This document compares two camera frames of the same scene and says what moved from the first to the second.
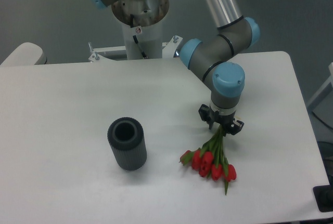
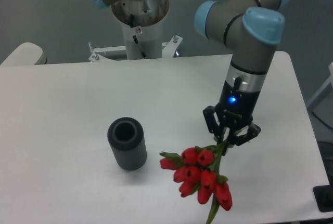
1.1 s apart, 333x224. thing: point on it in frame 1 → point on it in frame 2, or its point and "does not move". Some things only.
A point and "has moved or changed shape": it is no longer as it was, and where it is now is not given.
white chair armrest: (27, 53) does not move
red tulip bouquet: (209, 159) has moved or changed shape
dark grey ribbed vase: (126, 136) does not move
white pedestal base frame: (168, 50) does not move
